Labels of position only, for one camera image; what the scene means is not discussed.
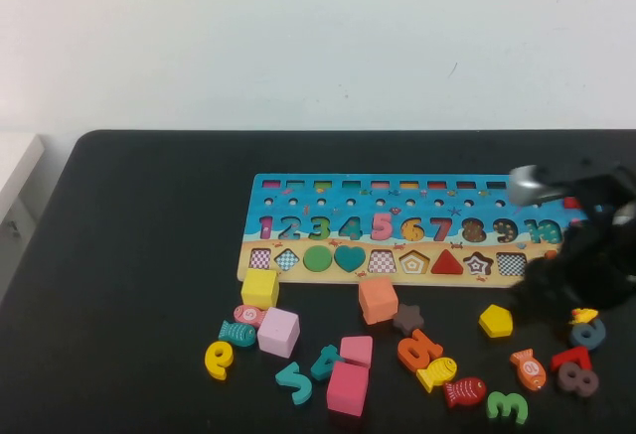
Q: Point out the yellow wooden fish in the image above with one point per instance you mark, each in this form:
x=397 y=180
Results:
x=436 y=372

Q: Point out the teal number five piece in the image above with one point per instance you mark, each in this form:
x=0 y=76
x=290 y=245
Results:
x=298 y=389

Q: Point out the yellow number six piece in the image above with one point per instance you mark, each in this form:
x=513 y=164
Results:
x=218 y=360

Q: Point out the orange plus sign piece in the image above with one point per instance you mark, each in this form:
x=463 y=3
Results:
x=550 y=254

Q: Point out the pink number five piece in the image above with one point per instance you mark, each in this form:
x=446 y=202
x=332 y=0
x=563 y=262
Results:
x=381 y=220

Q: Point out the teal number four piece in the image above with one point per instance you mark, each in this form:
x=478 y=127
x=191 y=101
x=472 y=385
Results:
x=328 y=363

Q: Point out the pink wooden fish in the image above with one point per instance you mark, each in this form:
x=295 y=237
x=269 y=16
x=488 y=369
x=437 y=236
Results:
x=247 y=314

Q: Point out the light pink cube block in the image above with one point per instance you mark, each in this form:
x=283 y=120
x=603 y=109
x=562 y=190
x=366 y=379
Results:
x=278 y=332

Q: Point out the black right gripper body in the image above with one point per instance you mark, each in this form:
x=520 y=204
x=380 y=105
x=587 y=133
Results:
x=596 y=265

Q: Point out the salmon orange block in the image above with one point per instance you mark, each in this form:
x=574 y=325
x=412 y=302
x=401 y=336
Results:
x=377 y=300

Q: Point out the red minus sign piece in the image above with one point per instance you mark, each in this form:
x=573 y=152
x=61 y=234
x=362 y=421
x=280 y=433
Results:
x=571 y=202

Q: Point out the teal heart piece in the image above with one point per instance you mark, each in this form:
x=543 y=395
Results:
x=350 y=257

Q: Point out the hot pink block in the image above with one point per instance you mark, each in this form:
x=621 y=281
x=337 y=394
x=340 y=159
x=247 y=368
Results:
x=347 y=387

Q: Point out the white cabinet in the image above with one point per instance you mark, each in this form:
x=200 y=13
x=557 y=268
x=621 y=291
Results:
x=15 y=166

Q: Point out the orange number ten piece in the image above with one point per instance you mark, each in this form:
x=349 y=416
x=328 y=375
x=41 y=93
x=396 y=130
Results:
x=417 y=349

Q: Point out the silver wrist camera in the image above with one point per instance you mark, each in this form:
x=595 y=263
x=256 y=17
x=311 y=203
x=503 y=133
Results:
x=526 y=185

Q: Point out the yellow rubber duck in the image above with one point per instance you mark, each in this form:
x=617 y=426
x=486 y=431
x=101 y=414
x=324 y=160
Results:
x=584 y=315

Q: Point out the brown star piece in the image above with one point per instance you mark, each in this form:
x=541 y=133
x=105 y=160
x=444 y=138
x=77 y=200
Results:
x=408 y=319

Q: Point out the wooden number shape puzzle board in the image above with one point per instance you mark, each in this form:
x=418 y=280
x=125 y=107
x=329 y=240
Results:
x=397 y=205

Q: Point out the teal wooden fish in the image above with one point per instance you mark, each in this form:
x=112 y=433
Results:
x=237 y=333

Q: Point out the orange wooden fish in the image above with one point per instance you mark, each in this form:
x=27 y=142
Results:
x=528 y=368

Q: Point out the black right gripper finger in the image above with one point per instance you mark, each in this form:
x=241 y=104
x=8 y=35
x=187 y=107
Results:
x=561 y=305
x=531 y=287

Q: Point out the yellow wooden cube block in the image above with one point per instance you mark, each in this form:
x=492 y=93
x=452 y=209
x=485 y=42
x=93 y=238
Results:
x=259 y=287

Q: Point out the red triangle piece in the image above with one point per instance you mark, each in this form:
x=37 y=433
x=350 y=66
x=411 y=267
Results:
x=447 y=264

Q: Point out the green number three piece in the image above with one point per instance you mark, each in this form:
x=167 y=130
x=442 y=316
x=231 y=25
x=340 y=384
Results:
x=508 y=399

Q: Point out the brown number eight piece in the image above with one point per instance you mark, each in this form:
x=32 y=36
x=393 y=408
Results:
x=576 y=385

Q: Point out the yellow pentagon piece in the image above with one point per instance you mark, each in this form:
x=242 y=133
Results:
x=496 y=321

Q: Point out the red number seven piece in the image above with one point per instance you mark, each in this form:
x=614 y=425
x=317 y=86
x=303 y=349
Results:
x=571 y=356

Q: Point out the red wooden fish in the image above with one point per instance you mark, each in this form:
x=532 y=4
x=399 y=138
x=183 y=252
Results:
x=464 y=391

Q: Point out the pink trapezoid block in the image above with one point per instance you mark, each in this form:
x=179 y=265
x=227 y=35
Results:
x=357 y=349

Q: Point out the green circle piece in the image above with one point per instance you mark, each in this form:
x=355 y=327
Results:
x=318 y=258

